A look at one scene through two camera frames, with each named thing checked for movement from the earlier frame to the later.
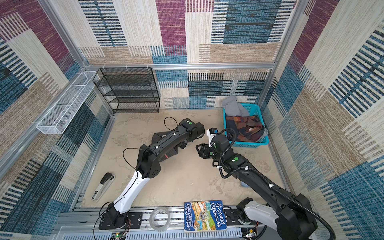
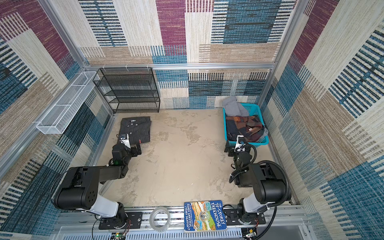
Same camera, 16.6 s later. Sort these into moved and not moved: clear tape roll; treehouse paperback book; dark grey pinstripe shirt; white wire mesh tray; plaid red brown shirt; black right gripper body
Moved: black right gripper body; dark grey pinstripe shirt
Not moved: plaid red brown shirt; treehouse paperback book; white wire mesh tray; clear tape roll
